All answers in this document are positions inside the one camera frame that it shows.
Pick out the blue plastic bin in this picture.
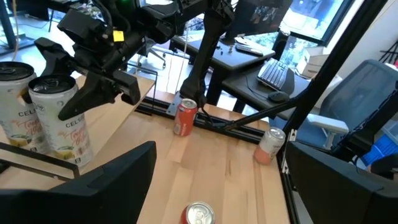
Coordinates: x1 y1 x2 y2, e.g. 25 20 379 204
360 133 398 167

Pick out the yellow hanging cable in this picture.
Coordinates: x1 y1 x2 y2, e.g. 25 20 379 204
11 0 20 62

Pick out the black cylindrical bottle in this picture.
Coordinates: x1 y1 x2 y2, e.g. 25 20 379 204
272 27 292 62

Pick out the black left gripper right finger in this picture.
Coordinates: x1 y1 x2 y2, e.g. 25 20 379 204
285 141 398 224

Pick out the grey mesh office chair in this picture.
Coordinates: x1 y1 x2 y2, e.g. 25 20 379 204
295 58 398 156

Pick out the black office desk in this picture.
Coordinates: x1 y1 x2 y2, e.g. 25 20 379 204
222 62 312 121
170 33 276 106

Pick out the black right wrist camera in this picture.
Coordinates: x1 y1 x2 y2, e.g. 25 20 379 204
57 8 108 44

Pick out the white cardboard box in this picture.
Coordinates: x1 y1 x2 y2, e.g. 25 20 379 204
295 45 331 79

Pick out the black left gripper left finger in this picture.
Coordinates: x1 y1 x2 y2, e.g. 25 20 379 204
0 141 157 224

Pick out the black computer mouse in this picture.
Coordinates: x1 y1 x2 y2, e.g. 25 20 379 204
267 90 290 104

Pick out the black computer monitor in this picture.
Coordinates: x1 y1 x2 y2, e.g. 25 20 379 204
223 0 294 43

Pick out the pink lemonade can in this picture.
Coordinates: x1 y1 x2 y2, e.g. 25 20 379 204
253 126 287 166

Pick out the red Fanta strawberry can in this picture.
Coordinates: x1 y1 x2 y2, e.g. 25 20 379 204
179 201 216 224
173 98 199 137

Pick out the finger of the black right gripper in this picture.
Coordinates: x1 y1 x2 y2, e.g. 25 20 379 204
57 70 142 122
34 37 78 77

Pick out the black computer keyboard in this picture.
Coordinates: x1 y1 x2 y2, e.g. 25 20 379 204
256 57 295 95

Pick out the black aluminium rig frame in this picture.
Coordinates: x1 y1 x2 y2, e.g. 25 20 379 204
135 0 389 224

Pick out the Celsius Tropical Vibe can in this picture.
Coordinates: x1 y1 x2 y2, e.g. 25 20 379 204
28 73 95 169
0 61 52 155

